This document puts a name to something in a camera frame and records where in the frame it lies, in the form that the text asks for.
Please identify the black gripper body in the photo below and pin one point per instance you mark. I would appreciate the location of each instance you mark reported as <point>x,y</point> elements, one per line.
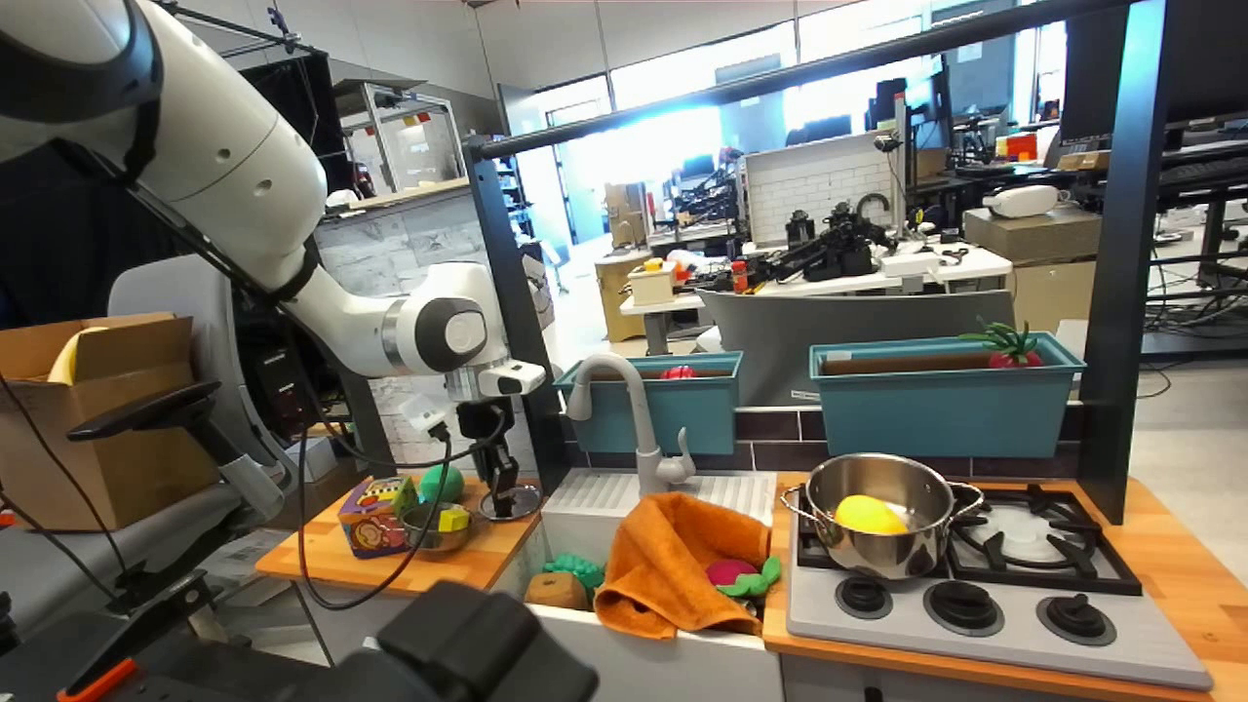
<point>483,418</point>

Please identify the silver pot lid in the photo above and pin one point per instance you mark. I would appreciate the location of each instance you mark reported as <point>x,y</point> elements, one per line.
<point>526,500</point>

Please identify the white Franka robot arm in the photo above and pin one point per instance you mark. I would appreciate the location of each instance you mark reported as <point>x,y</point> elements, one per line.
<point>219,170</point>

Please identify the stainless steel pot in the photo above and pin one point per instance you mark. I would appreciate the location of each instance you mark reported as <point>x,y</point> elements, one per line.
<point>891,556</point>

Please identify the green toy vegetable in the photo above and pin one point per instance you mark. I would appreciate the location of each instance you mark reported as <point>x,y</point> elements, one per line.
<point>439,487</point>

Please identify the small yellow toy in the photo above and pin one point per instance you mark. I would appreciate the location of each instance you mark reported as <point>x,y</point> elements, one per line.
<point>455,522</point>

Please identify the green toy in sink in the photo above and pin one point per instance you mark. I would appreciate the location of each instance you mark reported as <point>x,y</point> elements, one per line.
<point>572,570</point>

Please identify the brown toy potato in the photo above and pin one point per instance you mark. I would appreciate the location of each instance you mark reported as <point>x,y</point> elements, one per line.
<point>556,595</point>

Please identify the grey toy faucet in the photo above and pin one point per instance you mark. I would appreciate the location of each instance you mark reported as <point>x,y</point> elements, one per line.
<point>646,444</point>

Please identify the orange cloth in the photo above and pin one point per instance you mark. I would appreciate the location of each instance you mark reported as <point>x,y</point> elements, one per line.
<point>666,570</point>

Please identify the red toy in planter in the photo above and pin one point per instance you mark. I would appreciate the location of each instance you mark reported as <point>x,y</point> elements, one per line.
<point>677,371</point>

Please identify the teal planter box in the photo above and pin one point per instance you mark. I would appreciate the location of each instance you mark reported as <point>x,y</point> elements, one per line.
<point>704,414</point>
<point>936,414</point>

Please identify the white toy sink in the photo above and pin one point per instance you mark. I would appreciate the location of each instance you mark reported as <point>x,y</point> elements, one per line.
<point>725,495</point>

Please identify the pink toy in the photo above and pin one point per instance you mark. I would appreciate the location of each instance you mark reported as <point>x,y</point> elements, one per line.
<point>725,570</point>

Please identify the green toy pepper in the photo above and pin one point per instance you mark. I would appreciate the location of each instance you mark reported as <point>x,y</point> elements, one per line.
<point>757,588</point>

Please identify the grey office chair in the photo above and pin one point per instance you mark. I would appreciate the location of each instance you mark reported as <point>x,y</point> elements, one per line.
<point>158,294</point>

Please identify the grey curved desk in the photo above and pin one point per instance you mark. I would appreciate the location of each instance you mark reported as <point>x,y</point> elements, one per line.
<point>830,333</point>

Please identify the yellow toy lemon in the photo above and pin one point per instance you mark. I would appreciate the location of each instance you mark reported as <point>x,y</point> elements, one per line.
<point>869,515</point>

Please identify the cardboard box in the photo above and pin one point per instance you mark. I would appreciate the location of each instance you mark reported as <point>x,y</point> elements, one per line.
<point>119,475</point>

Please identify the black equipment on desk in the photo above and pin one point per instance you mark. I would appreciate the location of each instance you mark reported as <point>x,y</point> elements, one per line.
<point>830,248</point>

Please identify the white partition board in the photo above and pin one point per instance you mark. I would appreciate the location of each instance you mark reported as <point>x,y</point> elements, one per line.
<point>821,183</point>

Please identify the grey toy stove top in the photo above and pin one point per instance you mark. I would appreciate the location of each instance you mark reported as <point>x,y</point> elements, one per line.
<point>908,636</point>

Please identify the red and green plant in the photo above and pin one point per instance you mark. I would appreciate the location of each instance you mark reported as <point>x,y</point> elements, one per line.
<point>1016,345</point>

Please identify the brown cardboard carton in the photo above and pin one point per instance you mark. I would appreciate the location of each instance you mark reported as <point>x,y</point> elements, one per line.
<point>1038,236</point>

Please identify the wooden-top toy kitchen unit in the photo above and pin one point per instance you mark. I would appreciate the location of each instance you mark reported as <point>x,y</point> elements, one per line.
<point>1170,560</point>

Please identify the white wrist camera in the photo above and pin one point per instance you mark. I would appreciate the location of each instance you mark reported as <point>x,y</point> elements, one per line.
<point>512,380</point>

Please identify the black padded mount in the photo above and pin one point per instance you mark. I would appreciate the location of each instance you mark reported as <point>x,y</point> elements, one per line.
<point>479,645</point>

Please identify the black metal frame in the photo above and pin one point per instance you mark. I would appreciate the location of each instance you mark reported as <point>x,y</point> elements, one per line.
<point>1133,258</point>

